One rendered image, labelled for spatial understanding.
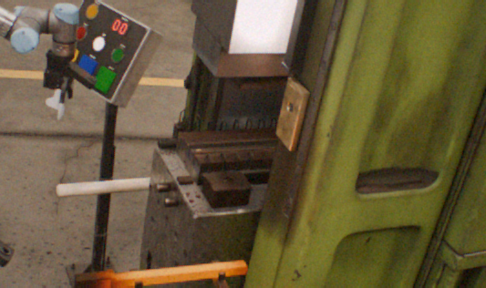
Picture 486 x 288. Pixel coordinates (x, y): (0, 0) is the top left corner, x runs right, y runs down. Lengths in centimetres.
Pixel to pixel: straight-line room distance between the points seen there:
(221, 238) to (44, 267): 127
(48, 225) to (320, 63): 199
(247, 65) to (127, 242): 157
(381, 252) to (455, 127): 45
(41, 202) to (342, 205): 202
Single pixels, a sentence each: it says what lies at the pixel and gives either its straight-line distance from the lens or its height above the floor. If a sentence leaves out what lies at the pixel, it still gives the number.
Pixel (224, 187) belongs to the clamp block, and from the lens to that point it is 214.
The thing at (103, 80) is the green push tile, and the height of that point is 101.
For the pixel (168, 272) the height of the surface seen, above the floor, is 95.
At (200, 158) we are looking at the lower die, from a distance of 223.
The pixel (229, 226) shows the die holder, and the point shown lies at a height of 87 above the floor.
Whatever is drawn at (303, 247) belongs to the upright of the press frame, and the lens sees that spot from 199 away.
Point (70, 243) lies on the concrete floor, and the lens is 344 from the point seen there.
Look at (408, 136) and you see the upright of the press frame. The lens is 202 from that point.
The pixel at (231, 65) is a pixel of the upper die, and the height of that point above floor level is 131.
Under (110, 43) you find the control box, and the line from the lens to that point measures 260.
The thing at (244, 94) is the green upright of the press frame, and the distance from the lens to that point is 247.
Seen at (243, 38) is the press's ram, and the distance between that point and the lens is 199.
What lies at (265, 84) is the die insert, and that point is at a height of 123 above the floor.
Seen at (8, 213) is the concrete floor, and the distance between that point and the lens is 361.
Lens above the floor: 214
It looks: 29 degrees down
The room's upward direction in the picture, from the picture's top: 12 degrees clockwise
